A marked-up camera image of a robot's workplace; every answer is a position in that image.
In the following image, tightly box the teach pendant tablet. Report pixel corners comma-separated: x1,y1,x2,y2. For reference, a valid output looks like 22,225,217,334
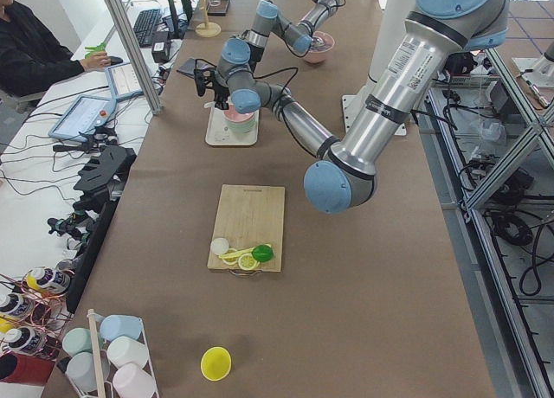
48,95,117,142
105,62,143,102

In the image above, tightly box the large pink ice bowl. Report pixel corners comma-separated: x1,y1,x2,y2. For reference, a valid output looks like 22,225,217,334
303,31,335,64

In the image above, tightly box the small pink bowl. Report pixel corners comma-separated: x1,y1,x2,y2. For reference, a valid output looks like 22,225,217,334
223,105,255,125

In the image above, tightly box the black keyboard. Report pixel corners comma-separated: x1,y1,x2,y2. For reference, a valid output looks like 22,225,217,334
133,9,161,48

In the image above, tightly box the bamboo cutting board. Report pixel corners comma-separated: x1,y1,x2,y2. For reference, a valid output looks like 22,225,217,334
212,184,285,273

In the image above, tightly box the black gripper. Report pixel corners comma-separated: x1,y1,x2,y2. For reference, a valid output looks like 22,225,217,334
193,67,229,109

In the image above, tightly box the grey folded cloth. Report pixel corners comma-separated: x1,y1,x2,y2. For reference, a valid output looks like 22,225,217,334
177,58,206,79

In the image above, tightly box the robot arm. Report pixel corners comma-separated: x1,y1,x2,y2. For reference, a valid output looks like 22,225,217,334
241,0,345,68
194,0,510,214

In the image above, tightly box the yellow plastic spoon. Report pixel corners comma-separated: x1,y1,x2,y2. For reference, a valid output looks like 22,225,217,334
217,244,273,260

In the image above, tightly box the green lime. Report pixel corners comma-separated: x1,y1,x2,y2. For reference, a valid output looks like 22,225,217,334
252,244,274,263

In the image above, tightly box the cup rack with cups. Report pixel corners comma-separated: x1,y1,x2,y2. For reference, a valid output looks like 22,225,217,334
62,309,160,397

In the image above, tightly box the lemon slice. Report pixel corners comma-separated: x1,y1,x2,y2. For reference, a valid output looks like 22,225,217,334
237,253,260,271

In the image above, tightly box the cream serving tray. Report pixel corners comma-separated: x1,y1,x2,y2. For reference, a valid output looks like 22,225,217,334
205,107,260,146

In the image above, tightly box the person in black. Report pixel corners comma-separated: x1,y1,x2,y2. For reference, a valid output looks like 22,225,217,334
1,0,112,97

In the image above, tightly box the wooden mug tree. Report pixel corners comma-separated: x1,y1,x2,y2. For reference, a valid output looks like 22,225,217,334
195,0,221,38

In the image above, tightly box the top green bowl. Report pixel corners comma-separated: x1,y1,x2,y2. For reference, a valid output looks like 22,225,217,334
225,117,256,134

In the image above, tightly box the aluminium frame post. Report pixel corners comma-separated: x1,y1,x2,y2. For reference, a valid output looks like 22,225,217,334
104,0,162,115

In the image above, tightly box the yellow plastic cup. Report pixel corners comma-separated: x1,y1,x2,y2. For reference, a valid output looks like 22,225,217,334
200,346,232,382

